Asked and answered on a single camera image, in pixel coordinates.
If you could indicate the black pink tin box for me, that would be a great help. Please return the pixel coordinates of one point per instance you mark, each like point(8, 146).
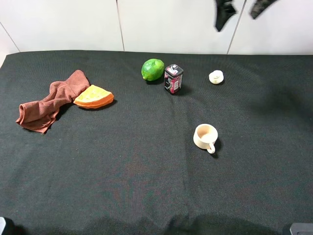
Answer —
point(173, 78)

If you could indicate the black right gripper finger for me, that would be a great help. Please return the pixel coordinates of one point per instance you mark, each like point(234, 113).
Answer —
point(224, 11)
point(259, 7)

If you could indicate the small white lid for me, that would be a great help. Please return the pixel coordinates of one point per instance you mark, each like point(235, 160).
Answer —
point(216, 77)

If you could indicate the beige wooden cup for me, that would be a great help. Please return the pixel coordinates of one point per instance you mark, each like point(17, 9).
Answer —
point(205, 136)

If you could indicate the dark object bottom left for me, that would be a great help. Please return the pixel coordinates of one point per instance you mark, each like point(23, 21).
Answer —
point(7, 227)

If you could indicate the black fabric table cover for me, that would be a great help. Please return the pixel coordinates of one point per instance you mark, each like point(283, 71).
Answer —
point(132, 168)

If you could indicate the orange waffle slice toy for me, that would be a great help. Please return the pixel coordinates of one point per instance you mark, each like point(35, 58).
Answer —
point(94, 97)

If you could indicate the brown microfiber cloth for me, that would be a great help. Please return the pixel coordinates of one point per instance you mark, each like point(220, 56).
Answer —
point(38, 116)

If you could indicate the green lime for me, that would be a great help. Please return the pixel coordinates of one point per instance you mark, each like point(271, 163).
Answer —
point(152, 69)

